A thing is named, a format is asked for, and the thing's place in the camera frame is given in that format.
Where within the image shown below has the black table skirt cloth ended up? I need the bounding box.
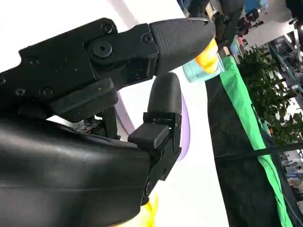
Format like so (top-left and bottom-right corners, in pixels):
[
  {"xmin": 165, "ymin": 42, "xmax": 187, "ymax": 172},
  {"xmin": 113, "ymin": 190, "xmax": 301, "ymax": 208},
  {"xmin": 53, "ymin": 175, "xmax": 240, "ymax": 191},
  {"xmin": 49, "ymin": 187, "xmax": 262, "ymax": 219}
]
[{"xmin": 205, "ymin": 75, "xmax": 287, "ymax": 227}]

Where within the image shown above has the lilac plate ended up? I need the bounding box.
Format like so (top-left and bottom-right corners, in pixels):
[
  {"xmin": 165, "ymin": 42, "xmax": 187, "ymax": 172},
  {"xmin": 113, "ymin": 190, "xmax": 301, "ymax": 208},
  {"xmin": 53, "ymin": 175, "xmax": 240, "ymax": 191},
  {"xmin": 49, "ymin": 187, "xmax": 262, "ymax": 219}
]
[{"xmin": 113, "ymin": 91, "xmax": 191, "ymax": 163}]

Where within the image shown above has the green leafy plant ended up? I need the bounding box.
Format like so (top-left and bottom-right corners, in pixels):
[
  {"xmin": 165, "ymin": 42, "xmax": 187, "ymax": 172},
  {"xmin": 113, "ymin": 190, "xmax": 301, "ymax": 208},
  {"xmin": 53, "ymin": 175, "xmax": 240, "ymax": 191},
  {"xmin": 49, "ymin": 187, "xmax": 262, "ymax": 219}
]
[{"xmin": 238, "ymin": 44, "xmax": 303, "ymax": 145}]

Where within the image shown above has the black cable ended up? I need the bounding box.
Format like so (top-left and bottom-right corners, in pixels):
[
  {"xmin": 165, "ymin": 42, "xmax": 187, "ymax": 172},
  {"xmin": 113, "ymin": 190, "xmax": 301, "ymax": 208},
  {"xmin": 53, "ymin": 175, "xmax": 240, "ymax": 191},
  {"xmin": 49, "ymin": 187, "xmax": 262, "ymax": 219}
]
[{"xmin": 214, "ymin": 141, "xmax": 303, "ymax": 159}]

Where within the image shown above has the green cloth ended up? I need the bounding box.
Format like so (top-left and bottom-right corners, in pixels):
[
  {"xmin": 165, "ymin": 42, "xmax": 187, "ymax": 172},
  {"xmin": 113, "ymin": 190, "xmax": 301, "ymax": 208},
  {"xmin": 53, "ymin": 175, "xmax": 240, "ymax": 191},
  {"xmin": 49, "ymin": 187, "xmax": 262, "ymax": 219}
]
[{"xmin": 218, "ymin": 56, "xmax": 295, "ymax": 227}]

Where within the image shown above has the pale green mug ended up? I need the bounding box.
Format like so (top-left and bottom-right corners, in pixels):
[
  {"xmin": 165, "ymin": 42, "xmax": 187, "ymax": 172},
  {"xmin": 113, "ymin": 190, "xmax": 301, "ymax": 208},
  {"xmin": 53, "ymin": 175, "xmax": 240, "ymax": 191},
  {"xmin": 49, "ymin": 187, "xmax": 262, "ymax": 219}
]
[{"xmin": 182, "ymin": 56, "xmax": 224, "ymax": 83}]

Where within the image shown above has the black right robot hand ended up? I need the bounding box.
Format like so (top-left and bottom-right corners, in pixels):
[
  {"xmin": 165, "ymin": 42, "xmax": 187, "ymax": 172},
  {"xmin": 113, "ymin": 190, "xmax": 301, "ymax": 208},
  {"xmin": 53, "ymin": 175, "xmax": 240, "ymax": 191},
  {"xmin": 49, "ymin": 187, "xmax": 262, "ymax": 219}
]
[{"xmin": 0, "ymin": 17, "xmax": 216, "ymax": 227}]

